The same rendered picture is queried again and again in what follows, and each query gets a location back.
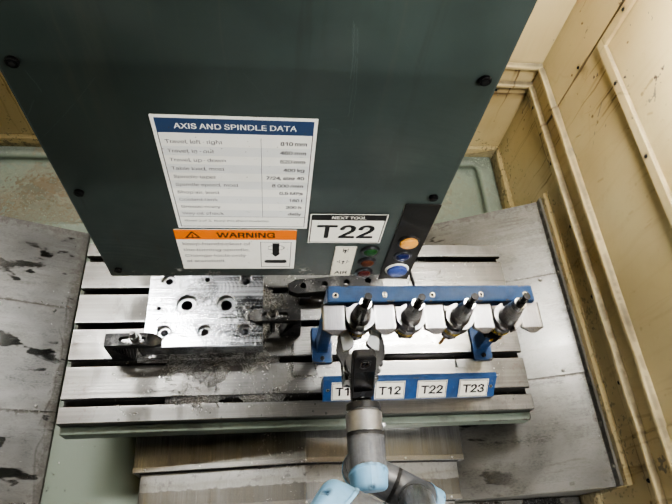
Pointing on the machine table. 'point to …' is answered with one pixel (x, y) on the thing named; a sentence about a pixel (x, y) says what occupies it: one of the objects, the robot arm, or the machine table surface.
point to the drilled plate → (229, 343)
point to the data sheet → (237, 169)
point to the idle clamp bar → (327, 285)
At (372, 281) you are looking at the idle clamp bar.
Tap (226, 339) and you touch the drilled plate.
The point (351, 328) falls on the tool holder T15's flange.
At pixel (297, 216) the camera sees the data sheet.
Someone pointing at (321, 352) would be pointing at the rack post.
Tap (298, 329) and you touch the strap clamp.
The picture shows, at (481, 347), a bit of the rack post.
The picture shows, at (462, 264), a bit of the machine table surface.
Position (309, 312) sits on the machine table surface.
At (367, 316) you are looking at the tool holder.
